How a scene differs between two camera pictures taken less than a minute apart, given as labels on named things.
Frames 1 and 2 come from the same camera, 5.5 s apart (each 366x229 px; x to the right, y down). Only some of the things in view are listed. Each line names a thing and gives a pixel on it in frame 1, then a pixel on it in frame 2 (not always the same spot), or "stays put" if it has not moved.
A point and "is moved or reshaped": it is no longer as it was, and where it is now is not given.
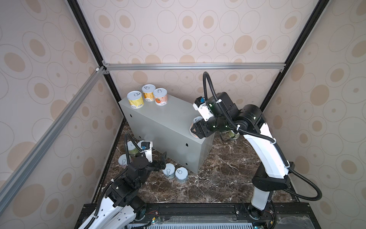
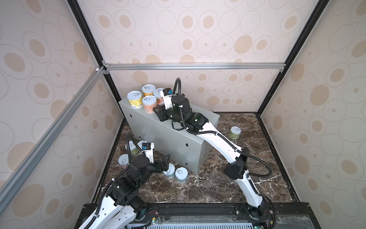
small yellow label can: (148, 90) stays put
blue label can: (168, 172) stays put
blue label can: (181, 174) stays put
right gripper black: (198, 127) to (160, 114)
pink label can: (195, 120) is moved or reshaped
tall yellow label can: (136, 99) stays put
